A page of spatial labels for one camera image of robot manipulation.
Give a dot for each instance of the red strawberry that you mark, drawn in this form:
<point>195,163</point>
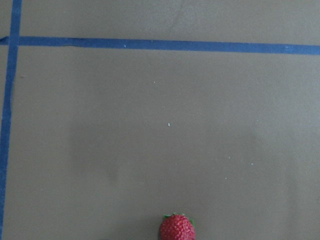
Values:
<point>177,226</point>

